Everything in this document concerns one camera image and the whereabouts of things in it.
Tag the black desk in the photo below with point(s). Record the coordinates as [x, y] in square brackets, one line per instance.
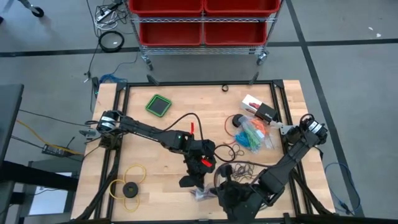
[9, 118]

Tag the white power strip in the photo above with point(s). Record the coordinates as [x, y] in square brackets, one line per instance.
[102, 15]

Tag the white box hot dog print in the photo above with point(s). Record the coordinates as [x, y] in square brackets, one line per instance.
[248, 104]

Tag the blue zip ties bag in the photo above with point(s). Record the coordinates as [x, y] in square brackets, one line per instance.
[245, 121]

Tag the red plastic bin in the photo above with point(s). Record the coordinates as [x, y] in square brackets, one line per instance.
[171, 32]
[168, 6]
[242, 6]
[234, 32]

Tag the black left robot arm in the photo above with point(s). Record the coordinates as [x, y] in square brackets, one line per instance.
[146, 130]

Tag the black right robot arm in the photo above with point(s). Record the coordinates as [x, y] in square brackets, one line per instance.
[295, 155]

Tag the green square collapsible container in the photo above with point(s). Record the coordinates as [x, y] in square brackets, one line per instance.
[158, 105]

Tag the small black device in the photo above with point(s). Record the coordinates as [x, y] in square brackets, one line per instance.
[95, 84]

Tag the black aluminium table frame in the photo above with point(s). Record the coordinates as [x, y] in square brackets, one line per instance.
[199, 83]

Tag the small black tape roll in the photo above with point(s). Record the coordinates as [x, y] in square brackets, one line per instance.
[223, 88]

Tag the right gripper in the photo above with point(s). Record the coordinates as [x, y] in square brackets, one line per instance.
[239, 199]

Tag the black rolling workbench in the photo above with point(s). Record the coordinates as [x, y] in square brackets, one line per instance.
[38, 12]

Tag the black power brick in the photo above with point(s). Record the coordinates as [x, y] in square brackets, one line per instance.
[53, 150]

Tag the clear plastic bag pile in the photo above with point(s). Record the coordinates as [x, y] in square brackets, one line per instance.
[202, 194]

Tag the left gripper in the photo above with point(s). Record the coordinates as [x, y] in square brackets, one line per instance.
[200, 155]

